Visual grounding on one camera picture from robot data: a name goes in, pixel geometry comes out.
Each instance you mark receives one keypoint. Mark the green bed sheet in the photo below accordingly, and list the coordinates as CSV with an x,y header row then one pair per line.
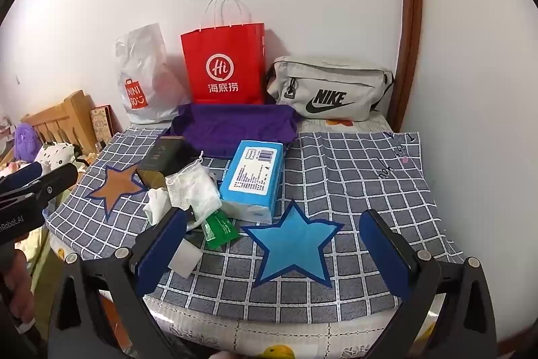
x,y
42,258

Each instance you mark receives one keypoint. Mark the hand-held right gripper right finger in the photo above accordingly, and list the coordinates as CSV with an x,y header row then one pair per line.
x,y
384,254

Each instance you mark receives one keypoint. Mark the purple plush toy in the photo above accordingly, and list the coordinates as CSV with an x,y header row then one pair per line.
x,y
26,140

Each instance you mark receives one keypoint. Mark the dark green tea tin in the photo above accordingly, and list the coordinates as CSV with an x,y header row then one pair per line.
x,y
162,161

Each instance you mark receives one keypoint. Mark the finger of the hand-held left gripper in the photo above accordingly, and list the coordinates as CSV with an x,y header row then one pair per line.
x,y
21,174
54,180

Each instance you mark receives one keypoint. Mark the blue star sticker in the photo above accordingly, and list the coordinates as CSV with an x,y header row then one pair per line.
x,y
294,241

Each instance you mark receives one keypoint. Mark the white floral pillow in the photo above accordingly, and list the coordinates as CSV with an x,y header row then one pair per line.
x,y
54,153

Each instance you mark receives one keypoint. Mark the white sponge block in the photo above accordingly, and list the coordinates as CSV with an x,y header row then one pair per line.
x,y
185,258

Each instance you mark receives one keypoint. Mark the white mesh pouch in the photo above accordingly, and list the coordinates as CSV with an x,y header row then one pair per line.
x,y
191,186

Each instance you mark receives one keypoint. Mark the purple fabric storage tray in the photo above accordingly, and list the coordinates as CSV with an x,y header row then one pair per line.
x,y
227,130

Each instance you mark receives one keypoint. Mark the brown star sticker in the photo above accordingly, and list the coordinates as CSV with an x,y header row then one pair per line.
x,y
113,186

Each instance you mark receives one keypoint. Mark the brown wooden door frame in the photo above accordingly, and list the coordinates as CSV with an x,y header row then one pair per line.
x,y
410,26

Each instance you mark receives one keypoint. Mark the person's left hand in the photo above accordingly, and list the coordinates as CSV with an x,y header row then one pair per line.
x,y
14,283

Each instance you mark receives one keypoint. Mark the patterned small box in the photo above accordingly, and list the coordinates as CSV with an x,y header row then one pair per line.
x,y
101,125

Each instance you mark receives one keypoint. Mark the white plastic shopping bag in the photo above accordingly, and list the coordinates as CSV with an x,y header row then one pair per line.
x,y
143,81

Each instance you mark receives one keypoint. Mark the blue tissue pack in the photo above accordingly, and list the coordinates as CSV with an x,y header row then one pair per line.
x,y
252,174

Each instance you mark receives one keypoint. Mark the wooden headboard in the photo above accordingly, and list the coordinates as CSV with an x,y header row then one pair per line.
x,y
71,119

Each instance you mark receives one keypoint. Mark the red paper shopping bag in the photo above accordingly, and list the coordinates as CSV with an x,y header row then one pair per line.
x,y
222,47

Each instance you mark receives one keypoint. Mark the green serrated packet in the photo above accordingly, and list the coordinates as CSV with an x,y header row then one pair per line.
x,y
220,230

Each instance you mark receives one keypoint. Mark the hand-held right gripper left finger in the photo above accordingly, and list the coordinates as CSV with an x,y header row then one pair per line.
x,y
164,254

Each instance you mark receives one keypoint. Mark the grey waist bag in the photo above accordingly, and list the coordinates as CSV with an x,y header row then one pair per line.
x,y
336,81

